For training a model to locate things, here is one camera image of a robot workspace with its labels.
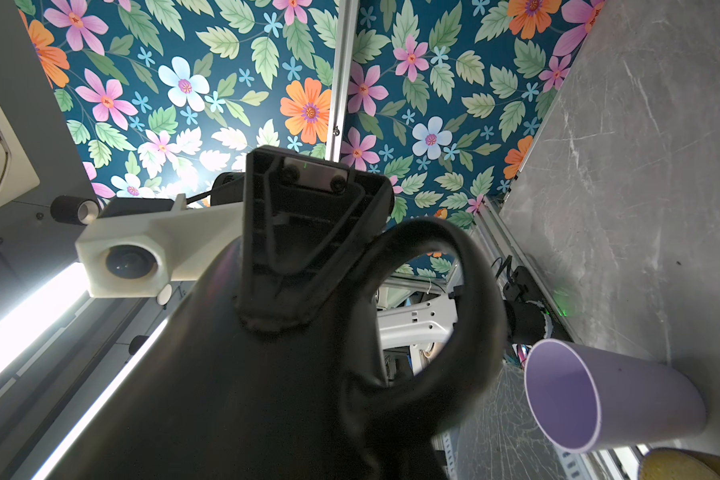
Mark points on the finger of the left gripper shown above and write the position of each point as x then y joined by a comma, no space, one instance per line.
307,221

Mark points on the black mug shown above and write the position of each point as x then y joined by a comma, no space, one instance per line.
210,398

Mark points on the lilac plastic cup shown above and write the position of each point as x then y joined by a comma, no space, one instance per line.
586,399

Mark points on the olive green glass cup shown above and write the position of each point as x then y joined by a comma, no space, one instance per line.
678,464

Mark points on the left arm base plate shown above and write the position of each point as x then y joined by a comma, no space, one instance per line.
530,317

